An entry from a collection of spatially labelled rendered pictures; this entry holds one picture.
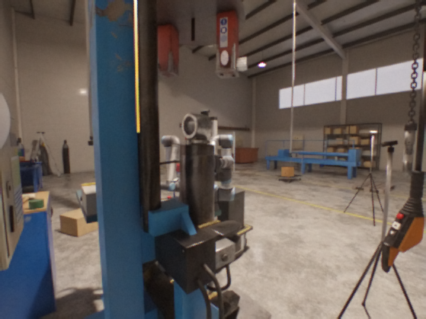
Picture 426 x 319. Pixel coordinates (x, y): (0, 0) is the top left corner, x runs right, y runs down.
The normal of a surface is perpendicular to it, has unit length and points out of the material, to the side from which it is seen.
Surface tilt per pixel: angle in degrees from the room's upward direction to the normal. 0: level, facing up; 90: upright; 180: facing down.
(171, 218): 90
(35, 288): 90
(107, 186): 90
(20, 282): 90
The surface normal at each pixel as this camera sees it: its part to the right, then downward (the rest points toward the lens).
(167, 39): -0.30, 0.08
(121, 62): 0.62, 0.07
